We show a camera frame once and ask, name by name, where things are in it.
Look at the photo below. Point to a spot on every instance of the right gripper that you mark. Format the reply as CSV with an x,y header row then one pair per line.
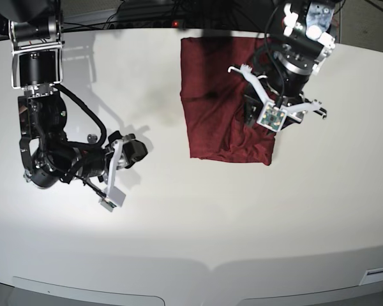
x,y
131,152

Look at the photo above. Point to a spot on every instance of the red long-sleeve T-shirt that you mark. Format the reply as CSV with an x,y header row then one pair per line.
x,y
212,100

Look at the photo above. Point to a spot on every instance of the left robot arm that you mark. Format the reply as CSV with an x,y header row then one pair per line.
x,y
296,43

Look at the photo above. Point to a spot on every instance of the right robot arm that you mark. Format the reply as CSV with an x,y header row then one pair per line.
x,y
35,29

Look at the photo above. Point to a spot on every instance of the white power strip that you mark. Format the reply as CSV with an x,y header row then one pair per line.
x,y
181,24

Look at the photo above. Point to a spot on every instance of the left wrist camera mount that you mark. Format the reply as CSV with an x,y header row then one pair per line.
x,y
273,117

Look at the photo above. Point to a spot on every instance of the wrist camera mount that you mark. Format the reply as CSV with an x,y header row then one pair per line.
x,y
273,117
112,197

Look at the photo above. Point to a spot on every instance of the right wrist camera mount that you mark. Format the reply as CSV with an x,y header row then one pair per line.
x,y
112,197

